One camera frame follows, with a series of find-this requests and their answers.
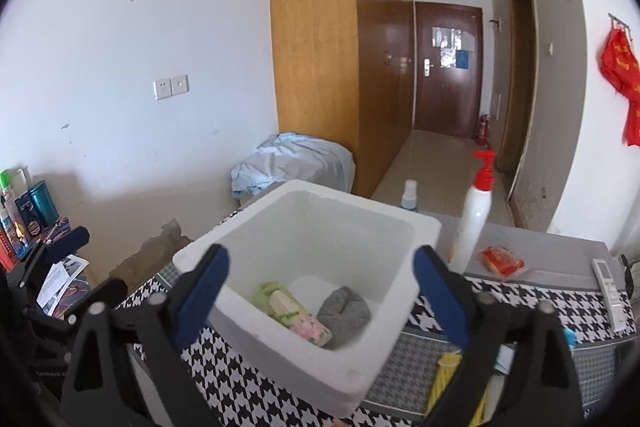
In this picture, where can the red snack packet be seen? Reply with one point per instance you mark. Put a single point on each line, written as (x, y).
(500, 262)

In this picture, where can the red hanging cloth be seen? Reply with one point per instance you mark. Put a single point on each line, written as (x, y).
(620, 67)

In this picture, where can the wooden wardrobe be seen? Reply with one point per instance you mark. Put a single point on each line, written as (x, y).
(315, 57)

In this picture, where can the brown wooden door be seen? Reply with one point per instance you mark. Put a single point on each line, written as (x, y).
(440, 97)

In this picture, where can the white door notice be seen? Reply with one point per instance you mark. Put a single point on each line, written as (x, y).
(447, 39)

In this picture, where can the white foam box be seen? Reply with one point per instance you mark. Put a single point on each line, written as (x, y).
(320, 217)

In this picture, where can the white red pump bottle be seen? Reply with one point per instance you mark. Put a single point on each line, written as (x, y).
(472, 222)

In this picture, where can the red fire extinguisher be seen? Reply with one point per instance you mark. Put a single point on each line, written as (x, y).
(482, 132)

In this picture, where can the white remote control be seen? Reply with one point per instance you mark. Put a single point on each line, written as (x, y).
(610, 294)

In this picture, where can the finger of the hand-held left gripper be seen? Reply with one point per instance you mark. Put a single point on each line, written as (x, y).
(70, 243)
(112, 291)

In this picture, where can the teal spray can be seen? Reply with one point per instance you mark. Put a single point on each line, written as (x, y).
(42, 204)

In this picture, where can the blue door notice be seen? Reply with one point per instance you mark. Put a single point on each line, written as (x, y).
(462, 58)

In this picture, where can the green capped bottle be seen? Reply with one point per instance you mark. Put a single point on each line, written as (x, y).
(5, 187)

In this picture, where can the light blue bedding bundle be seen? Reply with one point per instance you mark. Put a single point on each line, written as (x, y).
(295, 162)

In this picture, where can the small clear spray bottle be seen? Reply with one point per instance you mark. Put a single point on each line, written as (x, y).
(410, 199)

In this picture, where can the houndstooth tablecloth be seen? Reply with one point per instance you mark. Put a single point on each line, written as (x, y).
(525, 307)

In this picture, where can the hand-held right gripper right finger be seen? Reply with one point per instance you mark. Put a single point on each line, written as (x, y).
(440, 297)

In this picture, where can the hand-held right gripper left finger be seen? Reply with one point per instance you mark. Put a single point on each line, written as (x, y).
(200, 297)

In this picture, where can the metal wall hook rack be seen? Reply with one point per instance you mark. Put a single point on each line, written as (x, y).
(619, 21)

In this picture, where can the green tissue packet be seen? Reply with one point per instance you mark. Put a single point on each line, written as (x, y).
(272, 299)

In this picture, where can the white double wall outlet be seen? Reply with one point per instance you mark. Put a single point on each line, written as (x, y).
(171, 87)

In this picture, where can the yellow knitted cloth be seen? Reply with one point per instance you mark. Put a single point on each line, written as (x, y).
(444, 377)

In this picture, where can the pink floral tissue packet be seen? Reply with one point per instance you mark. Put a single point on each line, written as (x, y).
(312, 329)

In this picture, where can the dark wooden door frame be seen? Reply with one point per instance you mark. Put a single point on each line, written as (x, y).
(520, 72)

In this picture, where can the printed leaflet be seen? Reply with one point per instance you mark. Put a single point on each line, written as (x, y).
(62, 282)

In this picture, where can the dark blue bottle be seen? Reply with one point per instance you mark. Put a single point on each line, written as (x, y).
(25, 214)

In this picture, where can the grey cloth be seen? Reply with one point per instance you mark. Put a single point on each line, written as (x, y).
(345, 312)

